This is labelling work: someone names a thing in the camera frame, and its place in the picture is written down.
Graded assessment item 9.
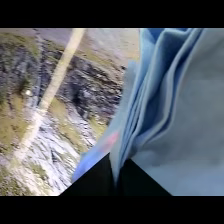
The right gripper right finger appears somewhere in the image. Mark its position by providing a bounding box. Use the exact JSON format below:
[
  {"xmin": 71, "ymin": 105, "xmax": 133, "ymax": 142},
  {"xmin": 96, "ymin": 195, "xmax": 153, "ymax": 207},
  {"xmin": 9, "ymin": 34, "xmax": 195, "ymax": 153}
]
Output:
[{"xmin": 117, "ymin": 158, "xmax": 173, "ymax": 197}]

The light blue shirt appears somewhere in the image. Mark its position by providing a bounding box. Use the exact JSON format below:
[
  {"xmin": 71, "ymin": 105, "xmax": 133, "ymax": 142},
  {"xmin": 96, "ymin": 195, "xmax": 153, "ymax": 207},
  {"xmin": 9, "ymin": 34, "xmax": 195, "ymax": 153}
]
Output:
[{"xmin": 70, "ymin": 27, "xmax": 224, "ymax": 197}]

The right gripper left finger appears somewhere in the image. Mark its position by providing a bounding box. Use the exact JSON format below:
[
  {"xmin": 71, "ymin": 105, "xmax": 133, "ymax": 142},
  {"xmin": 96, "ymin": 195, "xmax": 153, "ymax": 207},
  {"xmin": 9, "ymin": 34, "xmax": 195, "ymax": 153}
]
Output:
[{"xmin": 59, "ymin": 152, "xmax": 117, "ymax": 197}]

